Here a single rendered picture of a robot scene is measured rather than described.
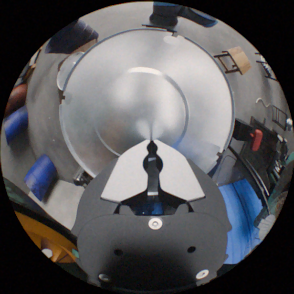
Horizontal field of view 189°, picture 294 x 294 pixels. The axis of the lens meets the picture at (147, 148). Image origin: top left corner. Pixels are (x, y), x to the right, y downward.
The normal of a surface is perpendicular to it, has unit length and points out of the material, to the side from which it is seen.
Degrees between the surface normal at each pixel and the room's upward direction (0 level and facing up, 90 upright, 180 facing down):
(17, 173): 90
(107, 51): 5
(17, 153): 90
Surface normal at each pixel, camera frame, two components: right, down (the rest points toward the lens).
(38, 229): 1.00, 0.01
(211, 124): -0.07, 0.47
